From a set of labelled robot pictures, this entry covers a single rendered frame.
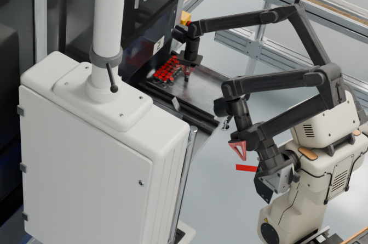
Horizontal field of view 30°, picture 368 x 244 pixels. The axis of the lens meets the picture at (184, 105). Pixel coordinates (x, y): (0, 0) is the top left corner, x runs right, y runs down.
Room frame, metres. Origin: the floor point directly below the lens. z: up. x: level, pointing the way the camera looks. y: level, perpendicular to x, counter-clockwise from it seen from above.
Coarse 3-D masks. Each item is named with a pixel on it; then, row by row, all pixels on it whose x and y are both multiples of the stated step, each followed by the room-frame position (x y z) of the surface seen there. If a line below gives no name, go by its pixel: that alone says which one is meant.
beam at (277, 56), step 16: (224, 32) 3.22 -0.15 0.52; (240, 32) 3.21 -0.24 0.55; (240, 48) 3.17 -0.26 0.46; (256, 48) 3.14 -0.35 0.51; (272, 48) 3.11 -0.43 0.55; (288, 48) 3.14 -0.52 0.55; (272, 64) 3.10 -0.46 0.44; (288, 64) 3.06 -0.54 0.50; (304, 64) 3.03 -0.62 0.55; (352, 80) 2.96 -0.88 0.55
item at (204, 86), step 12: (180, 72) 2.37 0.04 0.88; (192, 72) 2.38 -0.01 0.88; (204, 72) 2.40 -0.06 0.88; (216, 72) 2.38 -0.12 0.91; (156, 84) 2.26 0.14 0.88; (180, 84) 2.29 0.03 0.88; (192, 84) 2.30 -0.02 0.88; (204, 84) 2.32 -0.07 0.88; (216, 84) 2.33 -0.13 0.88; (168, 96) 2.18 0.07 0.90; (180, 96) 2.21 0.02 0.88; (192, 96) 2.23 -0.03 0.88; (204, 96) 2.24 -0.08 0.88; (216, 96) 2.25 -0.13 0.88; (192, 108) 2.13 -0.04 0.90; (204, 108) 2.16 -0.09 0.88
